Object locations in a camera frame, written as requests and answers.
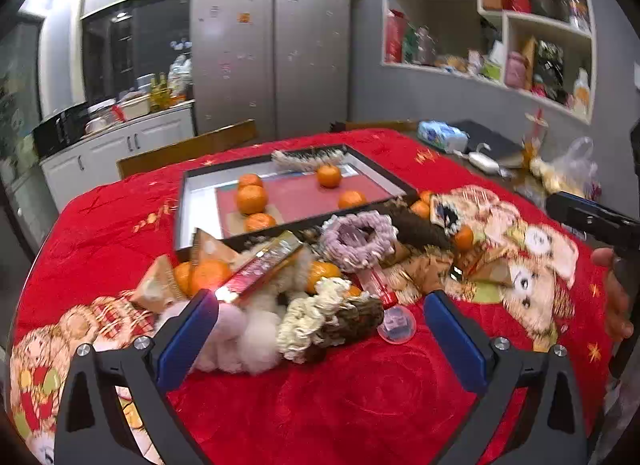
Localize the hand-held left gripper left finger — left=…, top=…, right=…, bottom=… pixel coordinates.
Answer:
left=54, top=289, right=221, bottom=465

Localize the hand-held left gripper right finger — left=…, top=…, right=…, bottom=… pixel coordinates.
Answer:
left=423, top=289, right=588, bottom=465

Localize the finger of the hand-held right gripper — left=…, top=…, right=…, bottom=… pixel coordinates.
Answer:
left=545, top=194, right=623, bottom=248
left=555, top=191, right=640, bottom=241

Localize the black rimmed shallow box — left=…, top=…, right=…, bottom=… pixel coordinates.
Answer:
left=172, top=144, right=418, bottom=263

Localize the white fluffy hair tie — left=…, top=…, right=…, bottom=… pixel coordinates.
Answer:
left=271, top=146, right=347, bottom=172

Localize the person's right hand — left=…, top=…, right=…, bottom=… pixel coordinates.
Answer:
left=590, top=247, right=633, bottom=342

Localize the clear plastic bag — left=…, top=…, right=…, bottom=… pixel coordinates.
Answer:
left=530, top=136, right=601, bottom=198

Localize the clear round plastic case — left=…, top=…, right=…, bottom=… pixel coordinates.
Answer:
left=377, top=305, right=417, bottom=343

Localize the tan snack packet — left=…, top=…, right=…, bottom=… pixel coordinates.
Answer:
left=450, top=245, right=516, bottom=291
left=131, top=255, right=188, bottom=311
left=192, top=228, right=241, bottom=266

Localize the bubble tea cup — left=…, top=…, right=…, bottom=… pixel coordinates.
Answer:
left=520, top=110, right=548, bottom=166

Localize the pink translucent hair clip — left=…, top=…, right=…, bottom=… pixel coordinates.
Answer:
left=359, top=265, right=400, bottom=307

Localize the red and gold box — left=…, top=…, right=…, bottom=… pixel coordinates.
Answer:
left=216, top=231, right=304, bottom=303

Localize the white charger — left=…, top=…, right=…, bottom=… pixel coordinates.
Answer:
left=467, top=142, right=501, bottom=170

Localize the black laptop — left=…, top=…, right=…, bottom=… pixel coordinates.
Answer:
left=450, top=119, right=526, bottom=166

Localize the dark brown fuzzy scrunchie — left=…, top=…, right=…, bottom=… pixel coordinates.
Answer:
left=390, top=205, right=453, bottom=251

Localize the red printed blanket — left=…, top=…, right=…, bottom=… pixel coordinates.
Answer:
left=7, top=127, right=618, bottom=465

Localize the cream and brown scrunchie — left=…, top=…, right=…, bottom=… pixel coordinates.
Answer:
left=276, top=277, right=386, bottom=363

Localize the pink bag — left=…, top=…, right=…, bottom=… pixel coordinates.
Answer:
left=505, top=51, right=528, bottom=88

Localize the purple knitted scrunchie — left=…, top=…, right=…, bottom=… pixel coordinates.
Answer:
left=320, top=211, right=398, bottom=273

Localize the blue tissue pack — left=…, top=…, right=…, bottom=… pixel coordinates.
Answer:
left=417, top=120, right=470, bottom=153

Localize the wooden chair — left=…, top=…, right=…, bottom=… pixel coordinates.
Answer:
left=330, top=120, right=420, bottom=134
left=116, top=119, right=257, bottom=180

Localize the white kitchen cabinet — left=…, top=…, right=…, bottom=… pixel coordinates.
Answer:
left=39, top=102, right=196, bottom=198

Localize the glass jar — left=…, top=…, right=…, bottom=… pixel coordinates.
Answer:
left=415, top=27, right=436, bottom=66

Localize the red gift bag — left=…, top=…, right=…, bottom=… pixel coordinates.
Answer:
left=385, top=10, right=407, bottom=64

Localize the black microwave oven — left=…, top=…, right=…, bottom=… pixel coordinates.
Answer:
left=32, top=102, right=88, bottom=158

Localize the white plastic bag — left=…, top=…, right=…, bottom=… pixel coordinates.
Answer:
left=167, top=52, right=193, bottom=96

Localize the silver double door refrigerator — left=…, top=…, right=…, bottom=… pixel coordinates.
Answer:
left=190, top=0, right=353, bottom=138

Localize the dark kitchen window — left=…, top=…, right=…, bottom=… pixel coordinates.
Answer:
left=80, top=0, right=193, bottom=106

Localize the pink fluffy hair tie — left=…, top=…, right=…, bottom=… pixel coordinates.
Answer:
left=192, top=295, right=288, bottom=376

